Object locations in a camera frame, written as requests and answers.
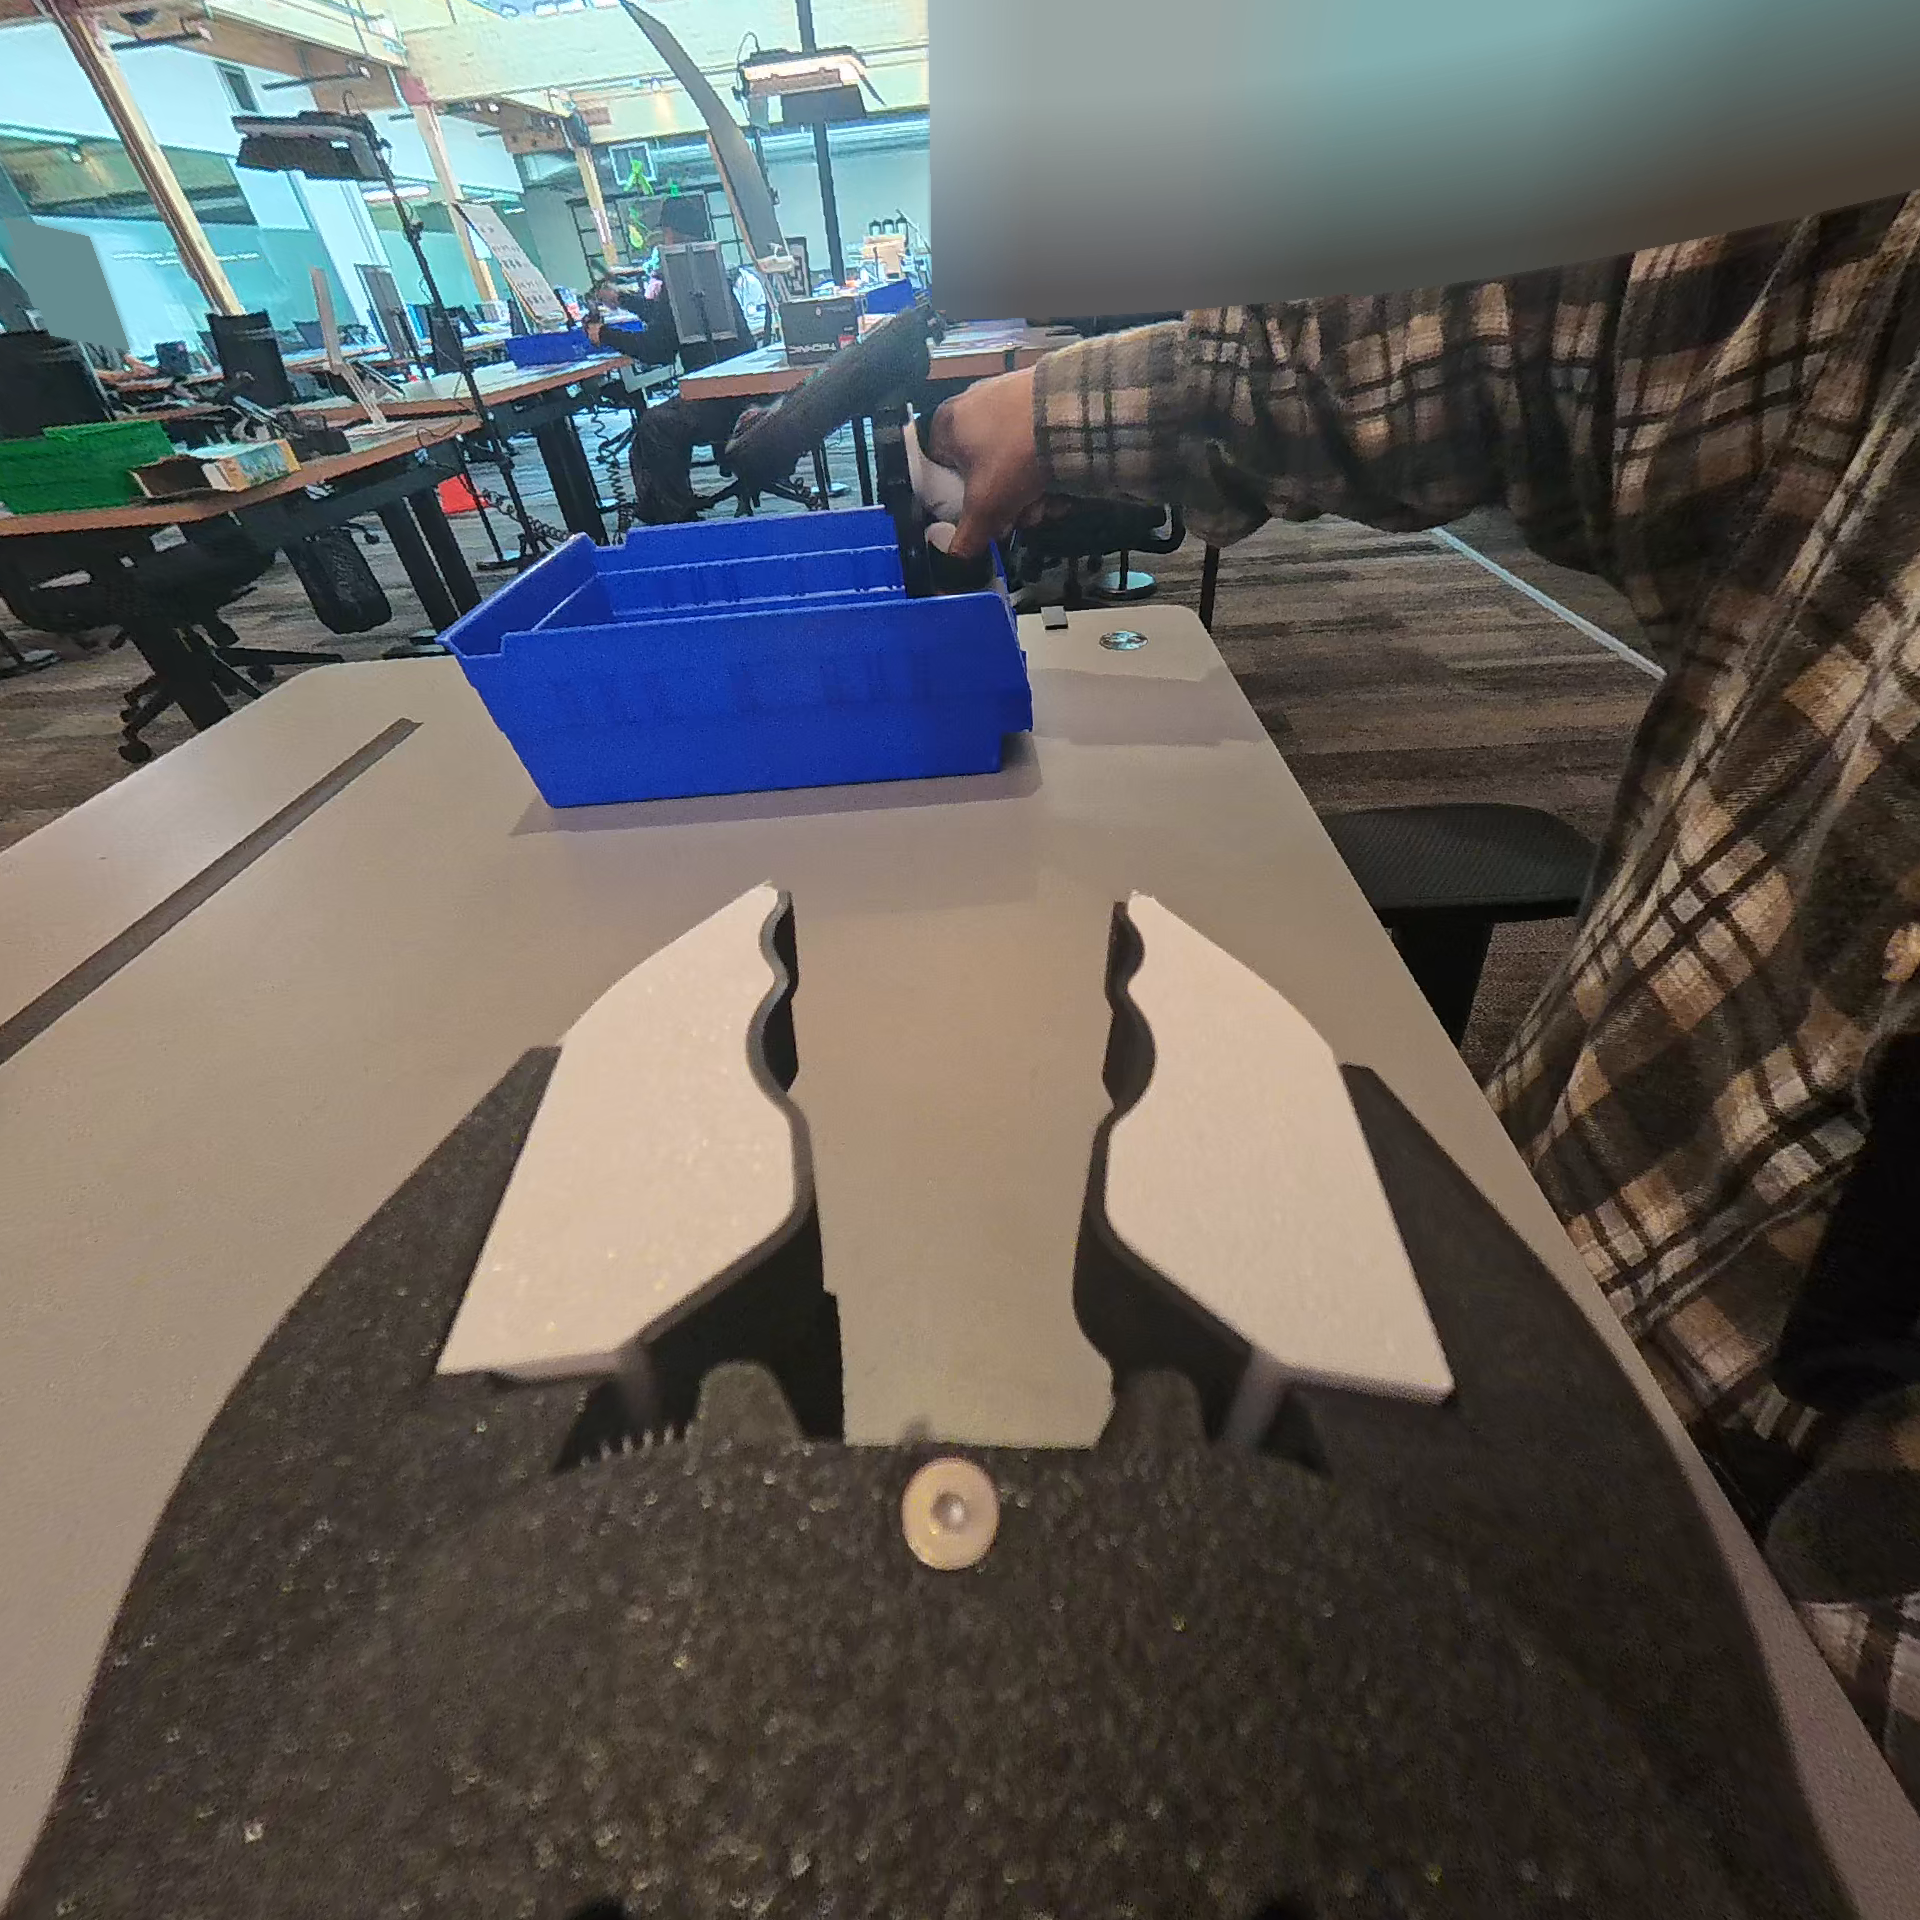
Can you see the person's plaid shirt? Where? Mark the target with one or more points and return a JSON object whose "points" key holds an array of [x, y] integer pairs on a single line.
{"points": [[1725, 901]]}

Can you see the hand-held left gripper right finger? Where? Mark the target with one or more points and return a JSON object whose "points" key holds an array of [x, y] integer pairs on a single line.
{"points": [[1260, 1184]]}

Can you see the wooden top desk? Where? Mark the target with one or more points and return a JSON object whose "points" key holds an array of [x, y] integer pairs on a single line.
{"points": [[706, 382]]}

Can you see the white poster board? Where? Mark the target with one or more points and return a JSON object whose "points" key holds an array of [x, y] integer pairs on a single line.
{"points": [[494, 255]]}

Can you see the wood edged desk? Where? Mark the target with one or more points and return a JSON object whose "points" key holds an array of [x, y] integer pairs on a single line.
{"points": [[578, 468], [420, 569]]}

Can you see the black computer monitor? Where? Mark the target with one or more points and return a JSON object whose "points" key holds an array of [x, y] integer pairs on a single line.
{"points": [[248, 352], [51, 382]]}

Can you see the blue plastic bin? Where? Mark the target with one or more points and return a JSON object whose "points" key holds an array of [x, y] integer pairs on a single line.
{"points": [[540, 349], [749, 705]]}

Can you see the black studio light on stand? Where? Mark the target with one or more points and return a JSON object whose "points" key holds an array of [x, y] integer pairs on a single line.
{"points": [[306, 144], [804, 82]]}

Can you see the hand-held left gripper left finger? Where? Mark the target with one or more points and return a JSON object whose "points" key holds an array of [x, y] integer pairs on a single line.
{"points": [[647, 1171]]}

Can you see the grey computer monitor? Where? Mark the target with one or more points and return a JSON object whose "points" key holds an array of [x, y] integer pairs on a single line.
{"points": [[701, 292]]}

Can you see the stack of green bins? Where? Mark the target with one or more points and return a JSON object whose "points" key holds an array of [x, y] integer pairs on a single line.
{"points": [[83, 468]]}

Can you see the black bag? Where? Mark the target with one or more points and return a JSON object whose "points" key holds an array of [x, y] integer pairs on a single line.
{"points": [[338, 580]]}

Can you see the person's right forearm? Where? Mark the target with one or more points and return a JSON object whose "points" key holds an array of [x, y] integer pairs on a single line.
{"points": [[1277, 420]]}

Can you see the person's right hand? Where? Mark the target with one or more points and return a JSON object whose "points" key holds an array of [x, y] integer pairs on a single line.
{"points": [[998, 444]]}

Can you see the black printed box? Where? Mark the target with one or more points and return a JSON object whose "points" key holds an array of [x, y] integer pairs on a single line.
{"points": [[825, 329]]}

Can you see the flat cardboard box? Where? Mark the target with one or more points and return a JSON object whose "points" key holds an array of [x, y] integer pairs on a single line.
{"points": [[213, 472]]}

